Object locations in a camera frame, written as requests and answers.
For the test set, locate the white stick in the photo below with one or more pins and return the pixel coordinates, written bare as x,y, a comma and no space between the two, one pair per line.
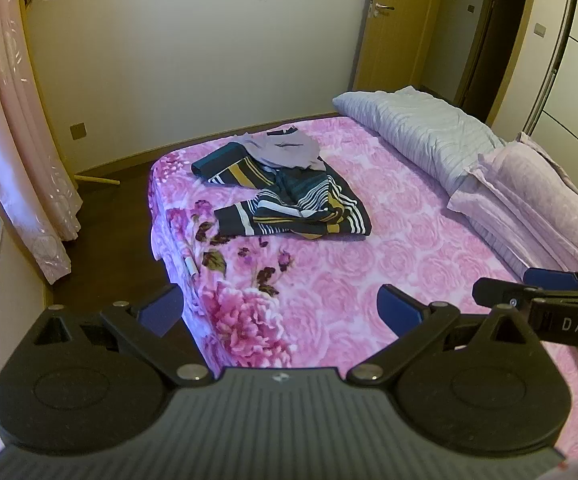
96,179

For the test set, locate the pale pink pillow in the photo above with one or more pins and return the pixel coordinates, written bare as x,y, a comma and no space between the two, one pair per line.
529,195

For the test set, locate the dark striped garment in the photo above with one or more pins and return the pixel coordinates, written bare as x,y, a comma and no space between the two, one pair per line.
294,202

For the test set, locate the grey folded quilt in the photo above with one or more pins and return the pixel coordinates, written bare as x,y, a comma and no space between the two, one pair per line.
419,130

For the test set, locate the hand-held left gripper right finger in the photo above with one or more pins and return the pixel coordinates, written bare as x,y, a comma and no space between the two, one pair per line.
399,310

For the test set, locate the pink patterned curtain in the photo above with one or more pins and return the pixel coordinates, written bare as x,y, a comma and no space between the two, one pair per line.
14,135

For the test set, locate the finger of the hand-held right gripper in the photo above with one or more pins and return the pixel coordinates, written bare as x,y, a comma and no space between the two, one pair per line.
499,291
551,278

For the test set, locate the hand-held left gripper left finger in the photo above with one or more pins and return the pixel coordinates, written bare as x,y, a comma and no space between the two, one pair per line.
161,310

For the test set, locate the beige wall socket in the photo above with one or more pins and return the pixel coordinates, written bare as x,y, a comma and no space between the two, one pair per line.
78,131

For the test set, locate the wooden door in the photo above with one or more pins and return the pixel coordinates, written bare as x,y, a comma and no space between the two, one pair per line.
399,40

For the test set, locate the wooden door frame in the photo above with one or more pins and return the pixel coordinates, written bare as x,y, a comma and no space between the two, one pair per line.
516,10

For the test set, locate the beige wall switch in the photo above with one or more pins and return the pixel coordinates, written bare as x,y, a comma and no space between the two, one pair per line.
540,30

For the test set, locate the pink floral bed blanket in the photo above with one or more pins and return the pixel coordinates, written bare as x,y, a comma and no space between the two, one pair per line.
394,250

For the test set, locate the small white tube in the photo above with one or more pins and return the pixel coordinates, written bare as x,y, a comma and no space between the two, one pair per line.
190,266

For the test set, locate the white wardrobe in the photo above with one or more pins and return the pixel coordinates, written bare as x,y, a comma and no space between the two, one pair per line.
569,85

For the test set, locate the grey garment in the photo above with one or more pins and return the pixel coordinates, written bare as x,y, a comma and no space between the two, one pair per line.
289,150

